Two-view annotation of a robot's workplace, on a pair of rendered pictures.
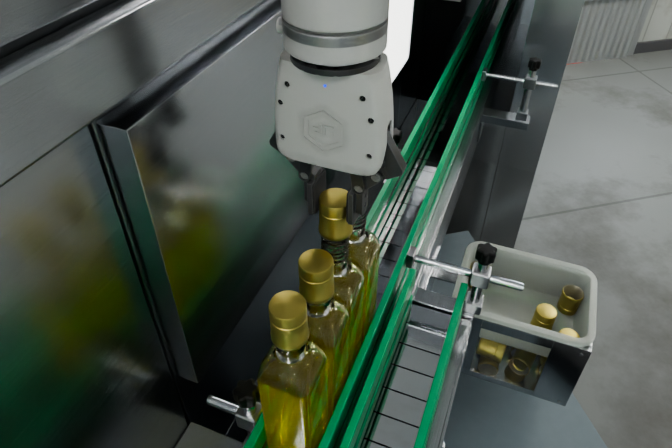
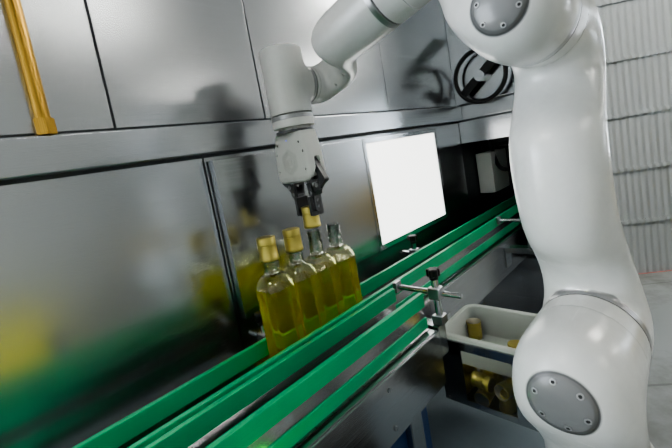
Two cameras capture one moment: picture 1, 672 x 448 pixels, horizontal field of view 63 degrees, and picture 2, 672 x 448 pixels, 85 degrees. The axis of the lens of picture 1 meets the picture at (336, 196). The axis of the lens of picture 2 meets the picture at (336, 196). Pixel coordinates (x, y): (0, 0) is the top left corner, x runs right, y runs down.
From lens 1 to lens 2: 0.50 m
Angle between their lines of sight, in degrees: 39
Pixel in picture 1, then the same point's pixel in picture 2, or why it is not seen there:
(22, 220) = (167, 183)
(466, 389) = (481, 434)
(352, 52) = (288, 120)
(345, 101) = (293, 144)
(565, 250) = not seen: outside the picture
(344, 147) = (297, 167)
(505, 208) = not seen: hidden behind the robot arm
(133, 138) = (215, 164)
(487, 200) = not seen: hidden behind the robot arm
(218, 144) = (265, 189)
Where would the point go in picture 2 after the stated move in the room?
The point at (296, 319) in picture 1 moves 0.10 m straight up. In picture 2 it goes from (265, 240) to (253, 185)
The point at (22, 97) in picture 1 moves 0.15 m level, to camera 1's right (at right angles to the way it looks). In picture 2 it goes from (171, 134) to (235, 118)
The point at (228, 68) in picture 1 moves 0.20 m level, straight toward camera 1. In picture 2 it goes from (272, 158) to (232, 163)
